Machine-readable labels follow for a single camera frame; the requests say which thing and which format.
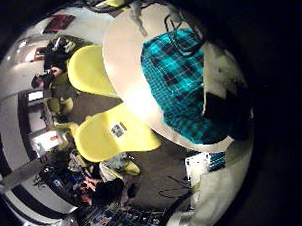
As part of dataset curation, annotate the teal plaid shirt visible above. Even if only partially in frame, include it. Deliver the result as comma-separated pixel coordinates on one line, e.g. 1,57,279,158
139,26,235,148

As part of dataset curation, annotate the yellow-green chair with grey cloth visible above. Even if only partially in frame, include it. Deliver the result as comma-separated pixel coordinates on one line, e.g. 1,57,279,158
99,152,142,182

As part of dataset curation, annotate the yellow chair with label sticker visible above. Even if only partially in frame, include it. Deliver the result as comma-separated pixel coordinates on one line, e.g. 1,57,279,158
72,101,163,164

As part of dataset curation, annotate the plain yellow chair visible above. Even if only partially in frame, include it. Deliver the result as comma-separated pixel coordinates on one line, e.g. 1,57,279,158
102,0,130,10
66,44,120,100

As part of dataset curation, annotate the seated person in dark clothes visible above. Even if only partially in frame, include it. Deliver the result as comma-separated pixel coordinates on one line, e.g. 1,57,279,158
77,174,139,209

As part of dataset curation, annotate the bright monitor screen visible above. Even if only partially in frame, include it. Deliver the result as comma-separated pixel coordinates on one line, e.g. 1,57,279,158
27,90,45,103
31,130,65,153

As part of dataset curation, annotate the black cable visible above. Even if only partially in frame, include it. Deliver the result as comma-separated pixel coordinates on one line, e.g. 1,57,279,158
162,11,207,58

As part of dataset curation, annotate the standing person holding camera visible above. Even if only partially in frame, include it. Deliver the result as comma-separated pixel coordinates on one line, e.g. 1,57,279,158
30,35,80,118

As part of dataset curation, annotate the dark red wall panel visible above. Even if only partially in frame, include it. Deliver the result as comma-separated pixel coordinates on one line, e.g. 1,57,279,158
42,13,77,34

